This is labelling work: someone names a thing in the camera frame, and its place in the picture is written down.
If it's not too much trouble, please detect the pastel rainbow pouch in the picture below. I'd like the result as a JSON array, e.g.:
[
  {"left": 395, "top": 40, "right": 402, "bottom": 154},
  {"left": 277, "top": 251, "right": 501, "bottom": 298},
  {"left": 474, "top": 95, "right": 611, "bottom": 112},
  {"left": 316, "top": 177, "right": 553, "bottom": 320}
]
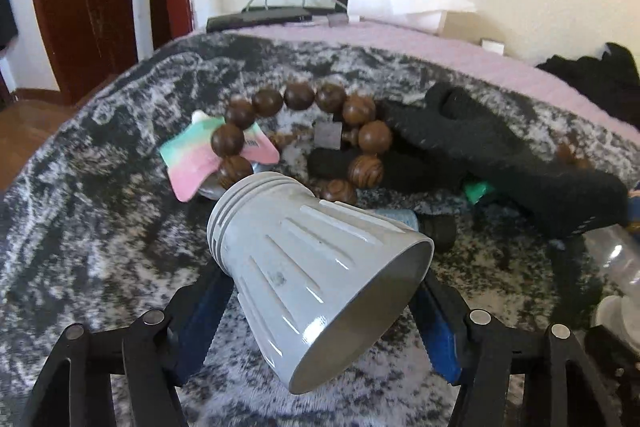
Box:
[{"left": 159, "top": 109, "right": 280, "bottom": 202}]

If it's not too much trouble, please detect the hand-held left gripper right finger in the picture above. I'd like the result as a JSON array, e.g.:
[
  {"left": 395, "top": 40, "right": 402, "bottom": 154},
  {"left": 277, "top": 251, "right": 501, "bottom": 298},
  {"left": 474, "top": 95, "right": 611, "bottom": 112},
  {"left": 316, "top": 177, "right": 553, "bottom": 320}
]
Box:
[{"left": 410, "top": 274, "right": 623, "bottom": 427}]

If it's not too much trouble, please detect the small grey cube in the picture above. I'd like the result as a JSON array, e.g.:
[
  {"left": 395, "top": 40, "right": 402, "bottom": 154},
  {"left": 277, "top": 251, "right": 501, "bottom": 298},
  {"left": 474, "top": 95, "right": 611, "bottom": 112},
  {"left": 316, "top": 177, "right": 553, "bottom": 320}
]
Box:
[{"left": 314, "top": 123, "right": 343, "bottom": 151}]

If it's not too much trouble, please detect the wooden bead bracelet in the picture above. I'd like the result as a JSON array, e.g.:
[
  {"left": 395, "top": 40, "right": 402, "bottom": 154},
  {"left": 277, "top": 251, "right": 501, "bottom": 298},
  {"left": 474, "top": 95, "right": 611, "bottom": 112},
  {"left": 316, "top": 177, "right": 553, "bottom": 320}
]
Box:
[{"left": 211, "top": 82, "right": 393, "bottom": 206}]

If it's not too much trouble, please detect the black knit glove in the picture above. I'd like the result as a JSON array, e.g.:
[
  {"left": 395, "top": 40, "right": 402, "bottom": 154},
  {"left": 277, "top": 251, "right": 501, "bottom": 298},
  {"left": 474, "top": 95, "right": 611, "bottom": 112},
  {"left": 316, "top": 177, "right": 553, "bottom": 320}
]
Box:
[{"left": 306, "top": 82, "right": 630, "bottom": 240}]

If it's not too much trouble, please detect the blue bottle with black cap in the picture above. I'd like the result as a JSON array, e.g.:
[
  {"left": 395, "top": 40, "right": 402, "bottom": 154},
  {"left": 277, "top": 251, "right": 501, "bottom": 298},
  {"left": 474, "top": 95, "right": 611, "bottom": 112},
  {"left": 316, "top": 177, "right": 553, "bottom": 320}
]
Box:
[{"left": 372, "top": 208, "right": 457, "bottom": 253}]

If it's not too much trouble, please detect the purple bed sheet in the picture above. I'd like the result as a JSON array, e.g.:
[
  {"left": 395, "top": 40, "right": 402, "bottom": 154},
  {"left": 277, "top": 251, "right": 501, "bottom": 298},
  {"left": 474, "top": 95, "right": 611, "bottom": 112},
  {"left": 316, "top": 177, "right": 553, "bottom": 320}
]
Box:
[{"left": 260, "top": 19, "right": 640, "bottom": 142}]

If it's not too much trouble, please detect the doll with brown hair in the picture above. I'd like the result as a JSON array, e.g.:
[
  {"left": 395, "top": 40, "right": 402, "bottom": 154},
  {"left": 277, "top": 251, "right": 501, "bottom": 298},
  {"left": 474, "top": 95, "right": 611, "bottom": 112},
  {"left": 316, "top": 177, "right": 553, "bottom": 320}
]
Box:
[{"left": 556, "top": 142, "right": 640, "bottom": 235}]

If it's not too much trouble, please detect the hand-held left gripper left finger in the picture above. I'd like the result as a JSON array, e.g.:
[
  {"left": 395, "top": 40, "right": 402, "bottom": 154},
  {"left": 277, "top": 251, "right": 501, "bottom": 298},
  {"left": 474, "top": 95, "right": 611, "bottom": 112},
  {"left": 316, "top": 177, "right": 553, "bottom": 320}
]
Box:
[{"left": 20, "top": 259, "right": 236, "bottom": 427}]

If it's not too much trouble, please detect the grey ribbed cup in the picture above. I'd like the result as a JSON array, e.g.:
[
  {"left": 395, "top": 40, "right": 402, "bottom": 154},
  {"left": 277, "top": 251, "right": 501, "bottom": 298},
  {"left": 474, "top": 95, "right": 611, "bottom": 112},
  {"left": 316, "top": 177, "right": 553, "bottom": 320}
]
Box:
[{"left": 206, "top": 173, "right": 435, "bottom": 395}]

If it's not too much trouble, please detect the black cloth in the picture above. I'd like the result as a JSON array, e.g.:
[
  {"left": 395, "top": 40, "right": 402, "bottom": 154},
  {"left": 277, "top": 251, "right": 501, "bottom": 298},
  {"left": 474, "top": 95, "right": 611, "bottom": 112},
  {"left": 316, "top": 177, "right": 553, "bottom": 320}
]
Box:
[{"left": 536, "top": 42, "right": 640, "bottom": 130}]

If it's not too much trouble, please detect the white tissue roll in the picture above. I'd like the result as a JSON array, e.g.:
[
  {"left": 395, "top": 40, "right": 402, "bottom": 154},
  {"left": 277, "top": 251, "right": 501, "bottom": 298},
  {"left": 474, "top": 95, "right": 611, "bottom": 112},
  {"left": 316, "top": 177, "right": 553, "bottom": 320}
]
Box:
[{"left": 346, "top": 0, "right": 477, "bottom": 32}]

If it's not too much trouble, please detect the grey patterned blanket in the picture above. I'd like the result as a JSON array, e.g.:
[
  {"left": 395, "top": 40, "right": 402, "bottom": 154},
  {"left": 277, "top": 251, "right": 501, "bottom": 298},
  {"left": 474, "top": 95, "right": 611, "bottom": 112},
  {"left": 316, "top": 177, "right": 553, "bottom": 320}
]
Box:
[{"left": 0, "top": 29, "right": 640, "bottom": 427}]

